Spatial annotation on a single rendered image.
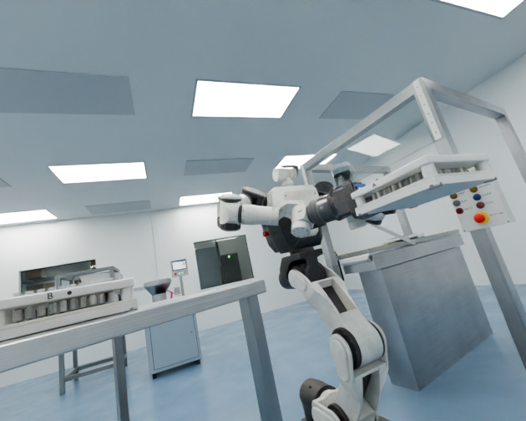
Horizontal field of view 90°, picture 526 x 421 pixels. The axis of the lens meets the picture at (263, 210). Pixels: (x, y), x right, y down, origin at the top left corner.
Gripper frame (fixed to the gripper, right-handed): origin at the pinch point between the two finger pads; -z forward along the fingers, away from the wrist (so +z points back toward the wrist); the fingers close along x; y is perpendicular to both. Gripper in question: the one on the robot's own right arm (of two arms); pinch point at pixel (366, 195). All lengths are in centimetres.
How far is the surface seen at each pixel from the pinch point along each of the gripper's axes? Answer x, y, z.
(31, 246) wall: -147, -92, 653
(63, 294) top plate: 12, 62, 48
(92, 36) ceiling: -185, 4, 150
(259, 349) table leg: 34, 24, 33
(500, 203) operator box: 9, -58, -37
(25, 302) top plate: 12, 67, 50
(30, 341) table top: 18, 70, 37
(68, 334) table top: 19, 65, 36
